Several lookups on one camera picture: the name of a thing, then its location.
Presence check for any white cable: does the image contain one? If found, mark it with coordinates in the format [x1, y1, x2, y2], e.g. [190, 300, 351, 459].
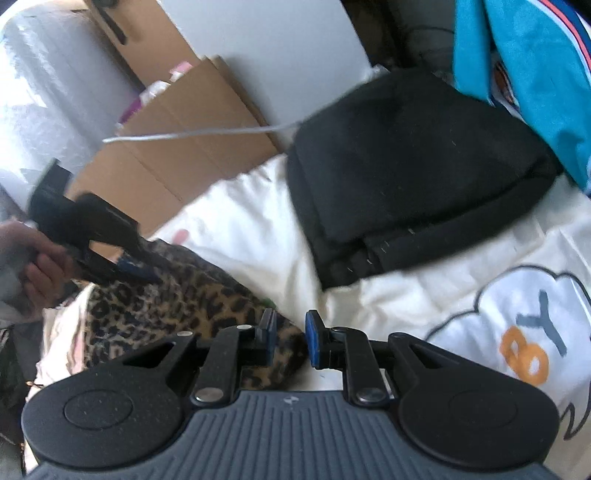
[102, 121, 305, 144]

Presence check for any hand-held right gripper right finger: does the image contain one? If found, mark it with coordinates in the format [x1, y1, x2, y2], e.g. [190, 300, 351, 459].
[305, 310, 462, 408]

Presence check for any flat cardboard sheet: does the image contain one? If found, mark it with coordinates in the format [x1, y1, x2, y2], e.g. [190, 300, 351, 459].
[67, 55, 280, 259]

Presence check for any blue printed garment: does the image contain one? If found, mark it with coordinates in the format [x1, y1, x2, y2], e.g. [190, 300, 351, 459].
[452, 0, 591, 195]

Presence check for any white purple detergent bag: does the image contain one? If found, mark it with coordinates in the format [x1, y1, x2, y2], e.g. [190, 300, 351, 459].
[117, 60, 195, 125]

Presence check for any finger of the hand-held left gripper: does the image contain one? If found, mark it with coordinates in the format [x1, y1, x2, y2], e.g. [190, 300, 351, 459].
[81, 242, 163, 286]

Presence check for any leopard print garment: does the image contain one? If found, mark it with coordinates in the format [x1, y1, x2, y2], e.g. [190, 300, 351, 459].
[85, 237, 308, 388]

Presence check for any upright cardboard panel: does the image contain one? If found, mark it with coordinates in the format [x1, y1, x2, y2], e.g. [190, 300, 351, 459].
[85, 0, 197, 93]

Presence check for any black folded garment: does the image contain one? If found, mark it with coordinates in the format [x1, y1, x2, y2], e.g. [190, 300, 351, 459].
[286, 71, 561, 291]

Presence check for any white printed bed sheet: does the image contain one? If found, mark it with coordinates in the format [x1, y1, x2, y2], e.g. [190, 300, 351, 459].
[23, 154, 591, 462]

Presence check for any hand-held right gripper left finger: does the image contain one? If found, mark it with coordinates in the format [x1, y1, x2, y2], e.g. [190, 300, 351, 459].
[120, 308, 279, 408]

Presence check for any person's left hand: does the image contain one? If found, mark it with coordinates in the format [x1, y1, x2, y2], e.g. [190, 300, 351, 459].
[0, 220, 79, 304]

